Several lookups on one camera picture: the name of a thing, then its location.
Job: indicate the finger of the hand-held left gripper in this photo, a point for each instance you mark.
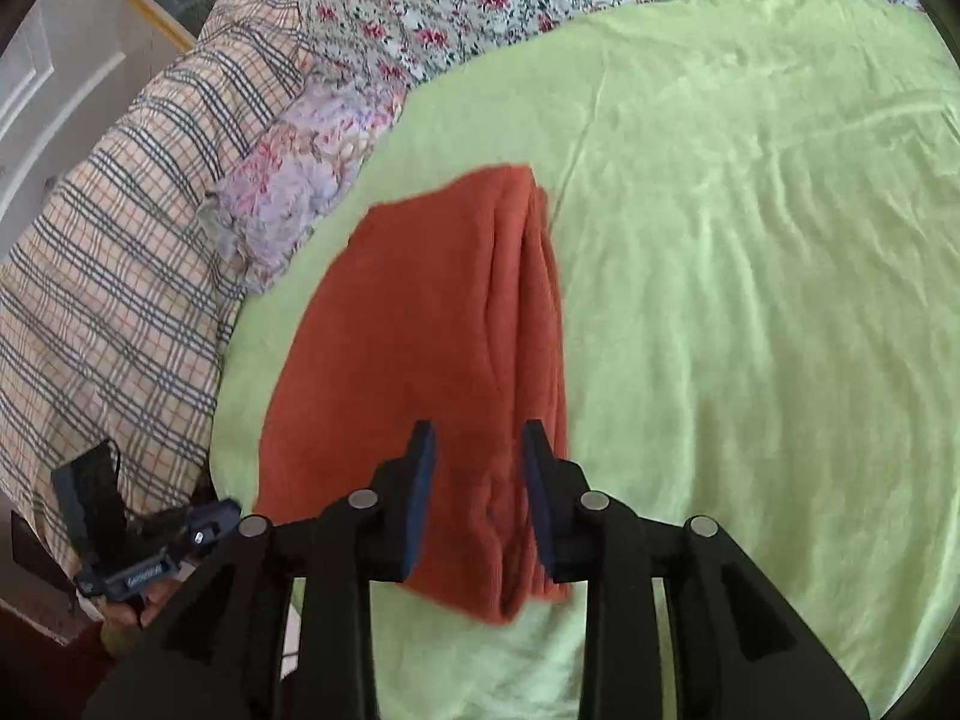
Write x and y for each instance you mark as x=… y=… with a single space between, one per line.
x=214 y=521
x=94 y=495

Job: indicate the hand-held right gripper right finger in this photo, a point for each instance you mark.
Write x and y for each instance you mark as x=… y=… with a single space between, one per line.
x=538 y=502

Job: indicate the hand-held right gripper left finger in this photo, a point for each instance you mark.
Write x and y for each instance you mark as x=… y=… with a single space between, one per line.
x=418 y=499

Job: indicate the orange knitted sweater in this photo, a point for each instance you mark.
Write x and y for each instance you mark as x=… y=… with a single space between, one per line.
x=420 y=315

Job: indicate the person's left hand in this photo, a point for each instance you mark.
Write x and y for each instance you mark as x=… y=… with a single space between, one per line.
x=157 y=609

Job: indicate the plaid blanket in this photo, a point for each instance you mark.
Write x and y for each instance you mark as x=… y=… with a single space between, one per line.
x=112 y=277

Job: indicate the light green bed sheet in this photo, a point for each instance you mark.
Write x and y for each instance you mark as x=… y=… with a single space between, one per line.
x=750 y=315

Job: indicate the purple floral pillow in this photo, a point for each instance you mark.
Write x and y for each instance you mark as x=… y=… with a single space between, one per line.
x=300 y=165

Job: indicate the white panelled door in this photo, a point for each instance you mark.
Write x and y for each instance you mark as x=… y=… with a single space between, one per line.
x=45 y=75

